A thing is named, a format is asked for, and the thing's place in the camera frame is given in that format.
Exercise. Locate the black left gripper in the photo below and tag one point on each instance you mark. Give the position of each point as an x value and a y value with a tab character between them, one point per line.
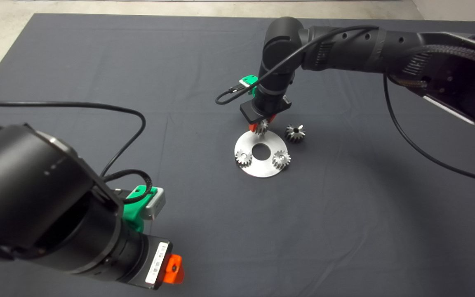
149	260

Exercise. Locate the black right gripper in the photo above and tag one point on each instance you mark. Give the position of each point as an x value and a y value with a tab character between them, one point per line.
266	110

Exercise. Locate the small dark steel gear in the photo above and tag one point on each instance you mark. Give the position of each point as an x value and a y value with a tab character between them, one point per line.
263	127

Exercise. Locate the larger steel gear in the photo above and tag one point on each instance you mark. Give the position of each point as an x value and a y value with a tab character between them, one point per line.
295	133

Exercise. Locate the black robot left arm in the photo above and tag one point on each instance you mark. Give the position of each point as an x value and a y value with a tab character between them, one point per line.
35	177

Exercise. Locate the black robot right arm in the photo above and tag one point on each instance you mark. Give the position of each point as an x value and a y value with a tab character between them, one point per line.
344	49

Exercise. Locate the round metal plate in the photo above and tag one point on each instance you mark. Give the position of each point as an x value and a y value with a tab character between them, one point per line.
262	169

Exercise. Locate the dark grey table cloth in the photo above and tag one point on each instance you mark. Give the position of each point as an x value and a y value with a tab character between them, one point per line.
179	62

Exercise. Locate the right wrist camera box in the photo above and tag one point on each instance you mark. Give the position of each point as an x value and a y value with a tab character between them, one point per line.
243	85

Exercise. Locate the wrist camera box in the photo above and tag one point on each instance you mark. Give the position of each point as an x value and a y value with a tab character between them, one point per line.
154	204
243	85

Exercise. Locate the right green camera mount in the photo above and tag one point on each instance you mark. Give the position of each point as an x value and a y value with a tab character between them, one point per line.
249	79

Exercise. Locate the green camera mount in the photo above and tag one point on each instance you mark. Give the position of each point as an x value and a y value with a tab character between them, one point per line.
249	79
133	212

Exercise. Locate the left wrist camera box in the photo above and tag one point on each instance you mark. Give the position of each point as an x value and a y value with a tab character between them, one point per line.
154	204

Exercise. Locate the left green camera mount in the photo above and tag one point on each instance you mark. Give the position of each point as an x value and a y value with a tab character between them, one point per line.
133	212

